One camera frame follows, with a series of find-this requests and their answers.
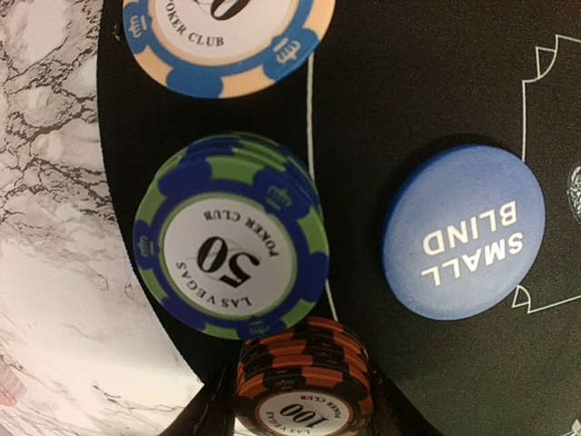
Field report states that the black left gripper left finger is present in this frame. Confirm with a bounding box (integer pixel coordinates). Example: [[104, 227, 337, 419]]
[[174, 368, 235, 436]]

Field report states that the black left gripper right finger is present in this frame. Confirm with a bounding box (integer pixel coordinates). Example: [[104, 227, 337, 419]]
[[367, 366, 436, 436]]

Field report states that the small green fifty chip stack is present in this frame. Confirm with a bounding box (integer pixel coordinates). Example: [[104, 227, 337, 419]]
[[133, 132, 330, 340]]

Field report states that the blue small blind button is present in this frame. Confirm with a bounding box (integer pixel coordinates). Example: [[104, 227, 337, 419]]
[[382, 144, 546, 321]]

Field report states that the small blue ten chip stack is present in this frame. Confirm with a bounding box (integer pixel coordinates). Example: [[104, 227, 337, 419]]
[[123, 0, 335, 99]]

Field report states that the red playing card deck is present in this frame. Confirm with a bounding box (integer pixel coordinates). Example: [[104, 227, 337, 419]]
[[0, 361, 27, 407]]

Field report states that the round black poker mat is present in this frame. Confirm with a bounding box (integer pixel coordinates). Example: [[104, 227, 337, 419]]
[[97, 1, 580, 435]]

